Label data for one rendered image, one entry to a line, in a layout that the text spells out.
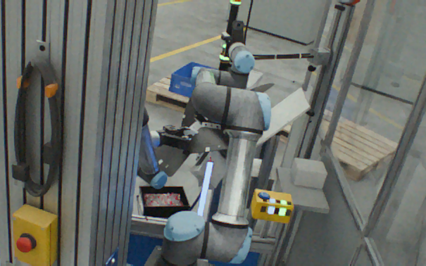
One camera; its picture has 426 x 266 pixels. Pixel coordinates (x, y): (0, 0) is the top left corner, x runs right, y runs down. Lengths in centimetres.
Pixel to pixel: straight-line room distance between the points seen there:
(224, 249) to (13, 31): 86
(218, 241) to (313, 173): 119
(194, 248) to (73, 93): 68
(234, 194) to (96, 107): 64
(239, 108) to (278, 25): 799
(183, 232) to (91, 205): 44
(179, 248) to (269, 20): 820
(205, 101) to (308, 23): 782
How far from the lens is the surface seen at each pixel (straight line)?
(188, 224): 141
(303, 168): 251
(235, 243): 143
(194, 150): 201
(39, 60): 92
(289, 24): 928
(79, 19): 87
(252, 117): 140
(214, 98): 140
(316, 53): 247
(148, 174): 190
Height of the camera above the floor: 213
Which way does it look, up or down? 26 degrees down
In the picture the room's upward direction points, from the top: 11 degrees clockwise
